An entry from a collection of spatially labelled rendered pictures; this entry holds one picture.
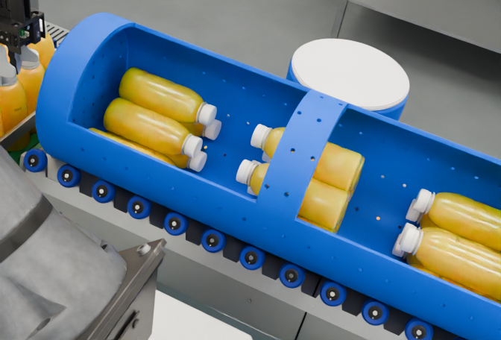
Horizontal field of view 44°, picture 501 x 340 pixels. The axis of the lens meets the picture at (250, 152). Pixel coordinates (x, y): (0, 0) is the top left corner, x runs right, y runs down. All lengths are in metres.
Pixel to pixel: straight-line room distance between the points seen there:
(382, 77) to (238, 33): 2.16
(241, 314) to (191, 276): 0.11
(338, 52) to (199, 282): 0.67
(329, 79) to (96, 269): 0.96
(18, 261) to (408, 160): 0.79
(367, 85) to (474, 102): 2.16
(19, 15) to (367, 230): 0.72
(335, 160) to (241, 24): 2.70
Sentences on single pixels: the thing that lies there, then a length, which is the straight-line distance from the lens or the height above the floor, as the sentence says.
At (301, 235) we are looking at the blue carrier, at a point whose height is 1.11.
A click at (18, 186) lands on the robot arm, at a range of 0.56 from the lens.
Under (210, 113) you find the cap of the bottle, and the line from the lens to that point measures 1.13.
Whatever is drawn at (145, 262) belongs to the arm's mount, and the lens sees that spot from 0.58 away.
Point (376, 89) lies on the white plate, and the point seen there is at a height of 1.04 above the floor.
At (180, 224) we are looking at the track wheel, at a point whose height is 0.97.
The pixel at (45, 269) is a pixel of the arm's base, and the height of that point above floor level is 1.37.
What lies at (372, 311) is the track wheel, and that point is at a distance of 1.08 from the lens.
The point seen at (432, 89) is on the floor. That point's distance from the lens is 3.54.
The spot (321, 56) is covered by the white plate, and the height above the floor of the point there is 1.04.
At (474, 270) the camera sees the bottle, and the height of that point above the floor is 1.12.
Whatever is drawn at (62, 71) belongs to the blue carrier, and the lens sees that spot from 1.06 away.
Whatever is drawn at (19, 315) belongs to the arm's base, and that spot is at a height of 1.35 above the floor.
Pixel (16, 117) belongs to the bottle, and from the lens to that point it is 1.30.
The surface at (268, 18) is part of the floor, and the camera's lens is 3.77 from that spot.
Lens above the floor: 1.80
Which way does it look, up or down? 41 degrees down
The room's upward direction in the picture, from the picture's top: 12 degrees clockwise
